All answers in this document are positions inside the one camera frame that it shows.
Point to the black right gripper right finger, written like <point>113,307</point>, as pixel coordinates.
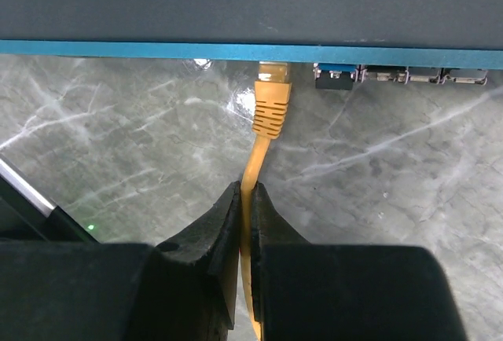
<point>305,291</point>

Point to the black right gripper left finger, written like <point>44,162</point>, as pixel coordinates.
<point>184,288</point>

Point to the large black network switch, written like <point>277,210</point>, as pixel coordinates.
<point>347,41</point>

